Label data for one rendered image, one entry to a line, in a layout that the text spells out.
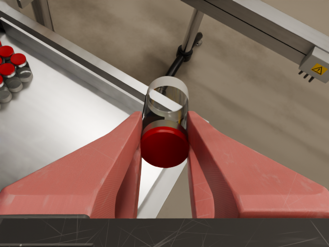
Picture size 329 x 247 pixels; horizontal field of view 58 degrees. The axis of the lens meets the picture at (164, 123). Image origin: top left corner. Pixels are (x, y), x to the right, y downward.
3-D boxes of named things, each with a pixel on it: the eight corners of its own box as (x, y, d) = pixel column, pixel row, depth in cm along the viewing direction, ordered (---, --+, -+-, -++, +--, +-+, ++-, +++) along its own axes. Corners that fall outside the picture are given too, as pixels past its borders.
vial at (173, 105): (143, 105, 16) (132, 159, 13) (152, 69, 15) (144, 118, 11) (181, 114, 16) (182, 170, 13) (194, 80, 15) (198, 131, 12)
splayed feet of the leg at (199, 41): (150, 94, 153) (154, 78, 141) (193, 35, 177) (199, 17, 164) (164, 102, 153) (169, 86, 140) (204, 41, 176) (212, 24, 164)
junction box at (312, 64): (297, 69, 116) (311, 54, 108) (301, 61, 119) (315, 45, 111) (325, 84, 115) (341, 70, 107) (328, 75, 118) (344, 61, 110)
